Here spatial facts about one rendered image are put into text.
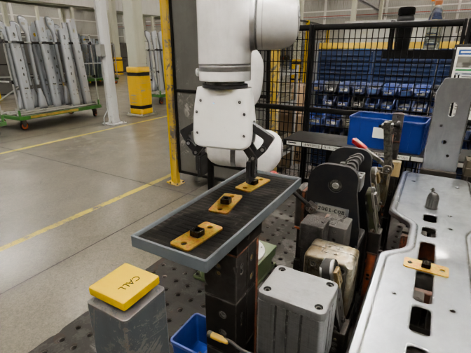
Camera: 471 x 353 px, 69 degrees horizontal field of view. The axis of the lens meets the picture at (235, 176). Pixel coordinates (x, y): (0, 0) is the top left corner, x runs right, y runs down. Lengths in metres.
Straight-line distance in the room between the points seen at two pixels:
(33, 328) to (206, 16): 2.04
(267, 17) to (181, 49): 3.12
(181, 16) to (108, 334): 3.34
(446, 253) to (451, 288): 0.14
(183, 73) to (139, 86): 4.78
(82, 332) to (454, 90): 1.42
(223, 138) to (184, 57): 3.07
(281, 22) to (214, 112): 0.17
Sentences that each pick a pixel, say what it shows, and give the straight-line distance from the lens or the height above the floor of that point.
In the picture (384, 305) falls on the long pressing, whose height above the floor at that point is 1.00.
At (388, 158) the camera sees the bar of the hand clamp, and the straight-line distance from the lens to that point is 1.22.
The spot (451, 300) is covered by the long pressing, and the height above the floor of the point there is 1.00.
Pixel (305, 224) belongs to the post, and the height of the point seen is 1.10.
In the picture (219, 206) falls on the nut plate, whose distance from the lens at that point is 0.62.
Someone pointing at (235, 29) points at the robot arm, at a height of 1.46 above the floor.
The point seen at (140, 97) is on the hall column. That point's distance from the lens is 8.39.
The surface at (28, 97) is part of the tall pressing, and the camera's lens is 8.20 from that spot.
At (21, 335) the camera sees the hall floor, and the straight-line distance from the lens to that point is 2.32.
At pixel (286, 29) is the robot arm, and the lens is 0.54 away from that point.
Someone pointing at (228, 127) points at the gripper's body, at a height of 1.31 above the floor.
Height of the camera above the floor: 1.43
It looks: 20 degrees down
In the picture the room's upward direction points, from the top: straight up
